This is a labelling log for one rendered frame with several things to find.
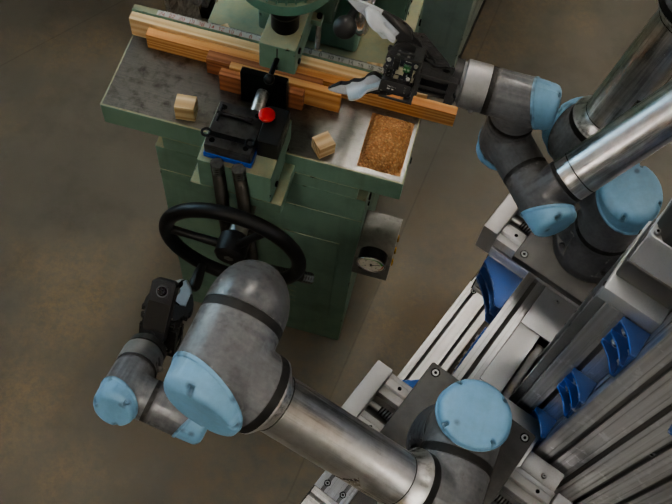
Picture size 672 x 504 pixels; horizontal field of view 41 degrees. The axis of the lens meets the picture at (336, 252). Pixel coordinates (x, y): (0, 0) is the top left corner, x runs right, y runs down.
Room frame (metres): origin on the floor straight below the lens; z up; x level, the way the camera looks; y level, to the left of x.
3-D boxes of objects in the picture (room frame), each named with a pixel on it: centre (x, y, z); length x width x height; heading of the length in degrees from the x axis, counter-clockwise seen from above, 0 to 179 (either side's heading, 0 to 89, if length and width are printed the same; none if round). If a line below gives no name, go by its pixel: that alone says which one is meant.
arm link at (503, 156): (0.84, -0.25, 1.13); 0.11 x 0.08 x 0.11; 30
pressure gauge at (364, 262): (0.83, -0.08, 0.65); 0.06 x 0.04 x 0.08; 83
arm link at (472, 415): (0.40, -0.25, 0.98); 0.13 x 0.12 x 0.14; 166
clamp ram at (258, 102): (0.97, 0.18, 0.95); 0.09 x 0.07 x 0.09; 83
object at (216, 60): (1.05, 0.19, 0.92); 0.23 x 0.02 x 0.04; 83
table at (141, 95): (0.96, 0.19, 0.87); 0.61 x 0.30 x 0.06; 83
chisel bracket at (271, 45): (1.09, 0.15, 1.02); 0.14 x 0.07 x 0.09; 173
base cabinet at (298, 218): (1.19, 0.14, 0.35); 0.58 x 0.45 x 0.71; 173
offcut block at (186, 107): (0.95, 0.32, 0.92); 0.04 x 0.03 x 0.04; 90
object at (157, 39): (1.06, 0.12, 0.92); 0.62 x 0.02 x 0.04; 83
